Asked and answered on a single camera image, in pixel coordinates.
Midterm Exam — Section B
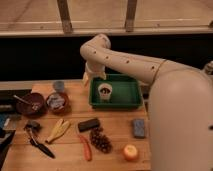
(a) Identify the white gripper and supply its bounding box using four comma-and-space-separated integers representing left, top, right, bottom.
82, 62, 106, 86

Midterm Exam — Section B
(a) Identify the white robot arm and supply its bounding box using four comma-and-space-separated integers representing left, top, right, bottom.
80, 34, 213, 171

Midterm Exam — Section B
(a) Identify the white cup in tray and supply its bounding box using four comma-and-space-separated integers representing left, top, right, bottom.
98, 83, 112, 101

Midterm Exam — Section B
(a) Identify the green plastic tray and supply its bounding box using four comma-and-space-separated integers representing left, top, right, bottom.
89, 74, 143, 109

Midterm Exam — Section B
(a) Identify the small grey cup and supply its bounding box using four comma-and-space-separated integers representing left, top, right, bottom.
53, 80, 65, 92

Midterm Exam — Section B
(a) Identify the brown bowl with contents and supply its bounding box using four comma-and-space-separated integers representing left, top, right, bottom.
46, 92, 70, 114

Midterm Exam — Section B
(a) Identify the black rectangular block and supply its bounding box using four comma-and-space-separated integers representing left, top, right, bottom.
78, 118, 100, 132

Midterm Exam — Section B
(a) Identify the yellow banana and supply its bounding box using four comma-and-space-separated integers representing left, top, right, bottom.
45, 119, 71, 144

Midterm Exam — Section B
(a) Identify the spoon in bowl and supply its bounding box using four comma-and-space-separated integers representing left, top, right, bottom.
13, 95, 39, 110

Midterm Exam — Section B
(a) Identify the brown pine cone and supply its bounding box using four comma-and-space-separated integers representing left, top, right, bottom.
89, 127, 112, 153

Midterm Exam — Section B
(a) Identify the dark red bowl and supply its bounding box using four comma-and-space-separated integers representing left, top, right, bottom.
16, 92, 46, 116

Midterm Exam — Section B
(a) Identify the blue sponge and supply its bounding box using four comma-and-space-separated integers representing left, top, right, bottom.
132, 119, 145, 139

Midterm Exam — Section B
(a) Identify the orange carrot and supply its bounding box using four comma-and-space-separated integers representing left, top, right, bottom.
79, 134, 92, 161

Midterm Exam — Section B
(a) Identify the orange fruit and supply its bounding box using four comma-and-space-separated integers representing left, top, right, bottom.
123, 144, 138, 161

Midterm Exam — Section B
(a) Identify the black knife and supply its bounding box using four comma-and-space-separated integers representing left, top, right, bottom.
30, 139, 55, 158

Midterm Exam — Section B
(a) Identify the dark box at left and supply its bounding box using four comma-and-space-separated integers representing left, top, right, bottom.
0, 127, 15, 169

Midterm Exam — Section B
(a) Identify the black handled tool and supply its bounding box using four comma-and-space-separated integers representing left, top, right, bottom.
24, 120, 41, 139

